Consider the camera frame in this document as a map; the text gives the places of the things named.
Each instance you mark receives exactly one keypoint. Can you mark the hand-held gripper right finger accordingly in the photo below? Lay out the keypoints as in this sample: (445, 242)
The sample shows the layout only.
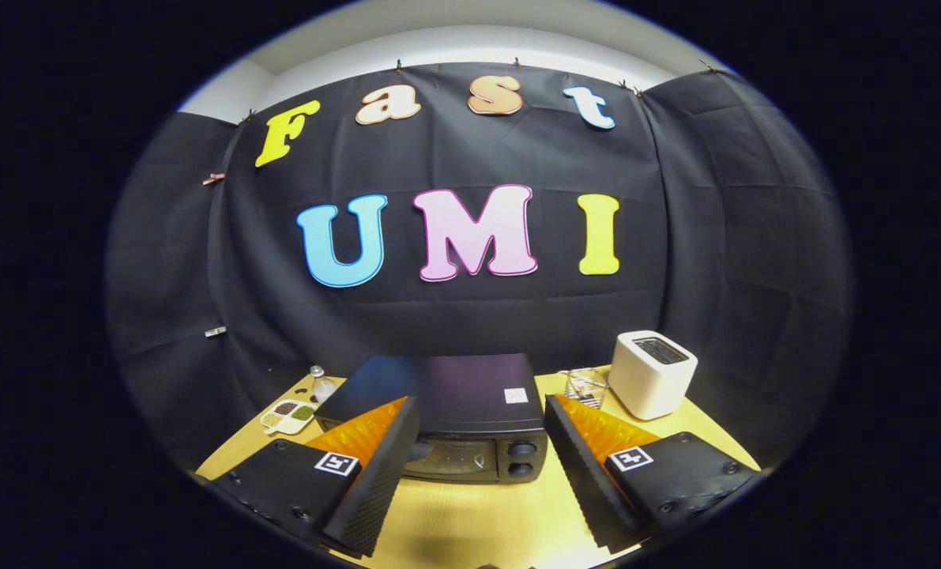
(585, 482)

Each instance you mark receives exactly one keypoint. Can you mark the black toaster oven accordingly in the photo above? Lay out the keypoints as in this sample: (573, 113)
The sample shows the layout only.
(470, 387)

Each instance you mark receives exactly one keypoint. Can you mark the red clothespin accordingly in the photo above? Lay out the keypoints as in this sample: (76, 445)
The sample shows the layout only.
(213, 179)

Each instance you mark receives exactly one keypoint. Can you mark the white clip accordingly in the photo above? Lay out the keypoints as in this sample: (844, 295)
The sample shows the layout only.
(216, 331)

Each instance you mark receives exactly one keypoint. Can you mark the white bread toaster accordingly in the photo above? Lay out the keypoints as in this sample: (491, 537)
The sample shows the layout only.
(648, 387)

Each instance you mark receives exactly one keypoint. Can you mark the white divided snack plate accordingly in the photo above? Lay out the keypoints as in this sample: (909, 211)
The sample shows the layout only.
(278, 425)

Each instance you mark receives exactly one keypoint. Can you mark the black backdrop cloth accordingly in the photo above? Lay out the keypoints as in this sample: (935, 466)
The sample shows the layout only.
(478, 158)

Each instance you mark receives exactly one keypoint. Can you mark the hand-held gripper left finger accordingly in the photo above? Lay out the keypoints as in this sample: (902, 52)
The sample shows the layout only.
(379, 482)

